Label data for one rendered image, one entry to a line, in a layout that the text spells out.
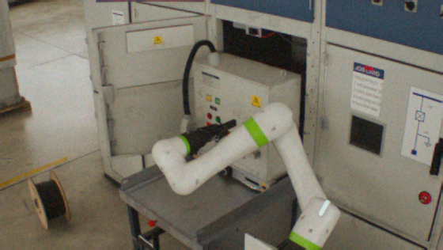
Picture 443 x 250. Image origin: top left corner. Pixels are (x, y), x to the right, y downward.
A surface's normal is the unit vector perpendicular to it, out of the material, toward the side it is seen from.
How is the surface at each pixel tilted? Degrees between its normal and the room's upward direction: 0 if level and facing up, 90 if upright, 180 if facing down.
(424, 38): 90
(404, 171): 90
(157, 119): 90
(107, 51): 90
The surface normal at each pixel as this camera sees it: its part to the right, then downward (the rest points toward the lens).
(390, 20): -0.73, 0.32
